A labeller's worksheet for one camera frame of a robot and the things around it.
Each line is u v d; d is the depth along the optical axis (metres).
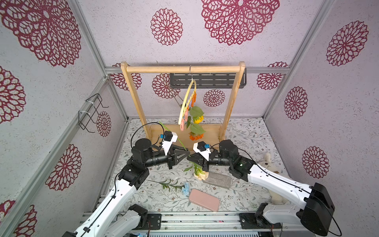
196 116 0.90
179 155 0.63
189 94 0.63
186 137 0.85
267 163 0.85
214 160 0.61
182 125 0.66
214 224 0.73
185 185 0.81
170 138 0.55
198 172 0.75
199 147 0.58
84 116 0.73
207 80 1.00
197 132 0.82
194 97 0.94
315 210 0.39
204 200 0.80
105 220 0.41
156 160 0.56
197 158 0.64
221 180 0.85
